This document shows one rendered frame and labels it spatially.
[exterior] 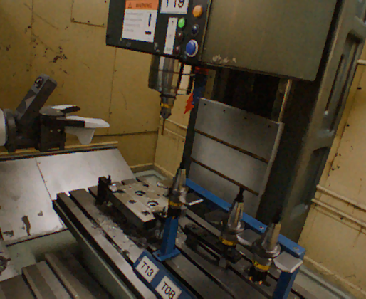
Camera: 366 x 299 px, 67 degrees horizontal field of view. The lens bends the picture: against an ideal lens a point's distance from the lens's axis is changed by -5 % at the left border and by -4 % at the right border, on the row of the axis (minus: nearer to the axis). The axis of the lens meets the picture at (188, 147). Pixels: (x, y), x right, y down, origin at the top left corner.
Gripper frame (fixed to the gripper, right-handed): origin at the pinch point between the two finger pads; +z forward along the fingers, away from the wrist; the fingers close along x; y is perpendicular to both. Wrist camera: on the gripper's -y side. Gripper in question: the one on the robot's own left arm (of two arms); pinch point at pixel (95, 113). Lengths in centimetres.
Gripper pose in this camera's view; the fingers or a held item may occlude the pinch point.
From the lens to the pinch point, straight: 73.1
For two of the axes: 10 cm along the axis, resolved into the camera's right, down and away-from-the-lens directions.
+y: -1.7, 9.4, 3.1
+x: 6.9, 3.4, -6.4
